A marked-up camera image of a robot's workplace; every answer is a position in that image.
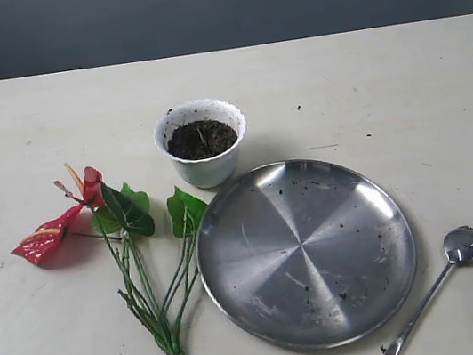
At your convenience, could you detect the red artificial anthurium plant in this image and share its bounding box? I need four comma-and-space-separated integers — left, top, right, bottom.
12, 165, 208, 355

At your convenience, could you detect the metal spoon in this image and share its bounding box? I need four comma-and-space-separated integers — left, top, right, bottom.
382, 225, 473, 355

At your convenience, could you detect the white scalloped flower pot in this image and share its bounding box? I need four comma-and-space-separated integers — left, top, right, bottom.
153, 98, 247, 189

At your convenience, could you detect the round stainless steel plate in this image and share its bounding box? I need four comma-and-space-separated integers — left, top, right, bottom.
196, 159, 418, 351

